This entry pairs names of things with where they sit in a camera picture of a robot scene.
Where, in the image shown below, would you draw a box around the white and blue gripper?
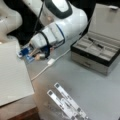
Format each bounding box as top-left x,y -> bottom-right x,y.
17,25 -> 65,61

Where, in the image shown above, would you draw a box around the white spiral notebook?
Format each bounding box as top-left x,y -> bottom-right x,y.
0,41 -> 34,106

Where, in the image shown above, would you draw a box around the black pen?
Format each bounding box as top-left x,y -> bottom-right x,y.
88,38 -> 104,49

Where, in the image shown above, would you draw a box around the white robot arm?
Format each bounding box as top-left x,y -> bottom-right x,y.
17,0 -> 88,61

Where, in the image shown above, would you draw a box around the black lidded drawer box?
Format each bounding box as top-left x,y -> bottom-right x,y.
71,4 -> 120,75

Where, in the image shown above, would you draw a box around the metal binder clips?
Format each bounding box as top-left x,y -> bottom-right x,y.
47,83 -> 91,120

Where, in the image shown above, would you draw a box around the brown wooden shelf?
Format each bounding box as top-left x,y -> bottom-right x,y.
0,96 -> 40,120

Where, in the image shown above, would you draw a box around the white cable with adapter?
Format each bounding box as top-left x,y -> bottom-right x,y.
30,53 -> 73,82

